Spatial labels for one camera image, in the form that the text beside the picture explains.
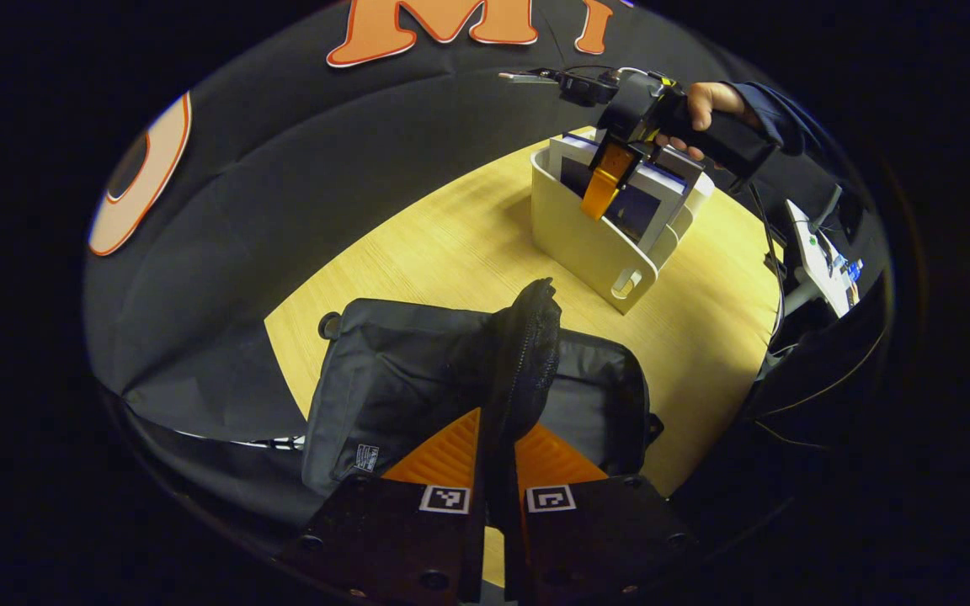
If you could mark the white equipment stand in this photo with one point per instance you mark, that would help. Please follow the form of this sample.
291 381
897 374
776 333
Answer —
818 261

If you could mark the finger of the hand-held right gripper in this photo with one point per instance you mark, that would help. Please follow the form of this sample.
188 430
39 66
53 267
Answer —
607 181

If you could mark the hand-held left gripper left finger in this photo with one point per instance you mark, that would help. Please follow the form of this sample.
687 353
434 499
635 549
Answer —
384 539

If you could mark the black schoolbag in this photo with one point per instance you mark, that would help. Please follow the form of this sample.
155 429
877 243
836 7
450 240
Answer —
401 370

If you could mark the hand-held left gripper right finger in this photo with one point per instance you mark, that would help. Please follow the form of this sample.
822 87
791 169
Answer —
594 539

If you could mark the white bookshelf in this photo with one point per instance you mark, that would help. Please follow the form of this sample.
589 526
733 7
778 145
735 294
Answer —
586 244

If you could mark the blue book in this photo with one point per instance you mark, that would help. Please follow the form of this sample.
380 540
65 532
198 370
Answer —
636 210

